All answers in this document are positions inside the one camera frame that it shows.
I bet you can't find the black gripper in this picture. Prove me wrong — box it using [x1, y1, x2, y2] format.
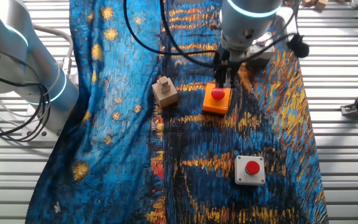
[213, 49, 239, 90]

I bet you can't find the orange box red mushroom button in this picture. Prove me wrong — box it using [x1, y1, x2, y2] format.
[201, 82, 232, 118]

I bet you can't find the grey box red mushroom button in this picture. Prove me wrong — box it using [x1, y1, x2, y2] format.
[234, 155, 266, 187]

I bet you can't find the stepped wooden block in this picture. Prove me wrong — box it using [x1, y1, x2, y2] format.
[152, 75, 179, 109]

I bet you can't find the starry night print cloth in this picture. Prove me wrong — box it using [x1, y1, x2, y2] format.
[25, 0, 329, 224]

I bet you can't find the grey base cable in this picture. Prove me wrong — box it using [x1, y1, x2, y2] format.
[32, 24, 75, 78]

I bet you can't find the black base cable bundle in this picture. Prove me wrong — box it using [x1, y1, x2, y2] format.
[0, 67, 53, 144]

